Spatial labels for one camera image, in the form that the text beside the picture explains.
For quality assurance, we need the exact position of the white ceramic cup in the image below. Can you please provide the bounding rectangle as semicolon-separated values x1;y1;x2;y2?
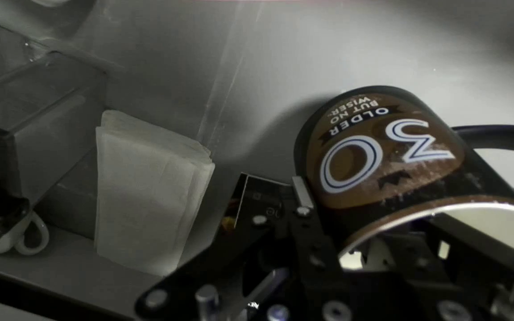
0;210;52;258

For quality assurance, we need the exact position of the grey open drawer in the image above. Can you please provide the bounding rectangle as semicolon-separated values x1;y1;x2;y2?
0;0;514;321

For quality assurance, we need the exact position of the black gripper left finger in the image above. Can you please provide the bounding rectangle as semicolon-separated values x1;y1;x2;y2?
134;174;357;321

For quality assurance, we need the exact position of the black box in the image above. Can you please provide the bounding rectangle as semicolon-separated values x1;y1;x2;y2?
0;21;108;238

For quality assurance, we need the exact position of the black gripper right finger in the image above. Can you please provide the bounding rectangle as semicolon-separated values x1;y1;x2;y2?
381;210;514;321

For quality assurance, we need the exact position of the black mug with 30 print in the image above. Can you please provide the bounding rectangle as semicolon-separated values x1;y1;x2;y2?
293;83;514;263

